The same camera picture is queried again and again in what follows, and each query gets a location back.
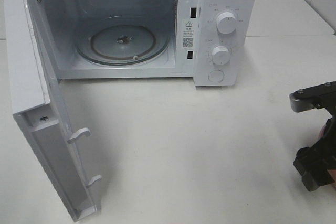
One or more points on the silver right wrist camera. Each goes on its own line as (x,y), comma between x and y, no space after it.
(317,97)

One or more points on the lower white microwave knob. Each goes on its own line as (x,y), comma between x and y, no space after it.
(220,55)

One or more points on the upper white microwave knob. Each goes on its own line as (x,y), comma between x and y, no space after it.
(226,22)

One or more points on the pink round plate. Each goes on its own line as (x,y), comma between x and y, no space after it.
(322,132)

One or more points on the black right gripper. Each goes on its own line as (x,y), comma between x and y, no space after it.
(316,164)

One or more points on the white microwave knob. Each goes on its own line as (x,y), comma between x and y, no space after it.
(220,55)
(226,22)

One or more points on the white microwave door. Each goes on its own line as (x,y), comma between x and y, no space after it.
(39,108)

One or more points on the white microwave oven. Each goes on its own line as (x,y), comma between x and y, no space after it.
(188,54)

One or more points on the round white door button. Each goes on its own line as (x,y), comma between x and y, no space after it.
(216,76)

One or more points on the glass microwave turntable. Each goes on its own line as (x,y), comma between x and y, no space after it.
(124,40)

